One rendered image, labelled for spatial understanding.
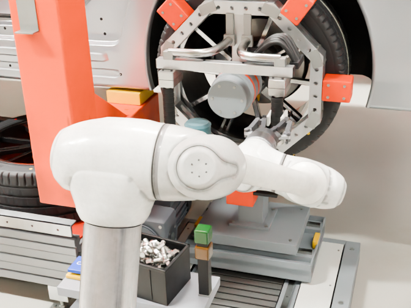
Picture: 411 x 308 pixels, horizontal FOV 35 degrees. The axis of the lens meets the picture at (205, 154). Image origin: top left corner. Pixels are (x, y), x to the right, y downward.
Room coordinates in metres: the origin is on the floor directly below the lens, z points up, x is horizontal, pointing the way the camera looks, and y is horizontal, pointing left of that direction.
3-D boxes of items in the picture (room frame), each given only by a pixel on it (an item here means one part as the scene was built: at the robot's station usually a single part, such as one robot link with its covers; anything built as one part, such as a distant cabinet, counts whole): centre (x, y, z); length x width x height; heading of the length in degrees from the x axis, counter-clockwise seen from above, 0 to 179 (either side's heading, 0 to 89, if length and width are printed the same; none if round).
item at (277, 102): (1.77, -0.21, 0.83); 0.04 x 0.04 x 0.16
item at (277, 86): (1.79, -0.22, 0.93); 0.09 x 0.05 x 0.05; 161
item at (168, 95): (1.87, 0.11, 0.83); 0.04 x 0.04 x 0.16
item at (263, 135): (1.55, -0.14, 0.83); 0.09 x 0.06 x 0.09; 72
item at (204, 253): (1.44, 0.01, 0.59); 0.04 x 0.04 x 0.04; 71
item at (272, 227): (2.20, -0.18, 0.32); 0.40 x 0.30 x 0.28; 71
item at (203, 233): (1.44, 0.01, 0.64); 0.04 x 0.04 x 0.04; 71
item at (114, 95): (2.38, 0.28, 0.71); 0.14 x 0.14 x 0.05; 71
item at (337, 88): (1.95, -0.43, 0.85); 0.09 x 0.08 x 0.07; 71
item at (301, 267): (2.20, -0.19, 0.13); 0.50 x 0.36 x 0.10; 71
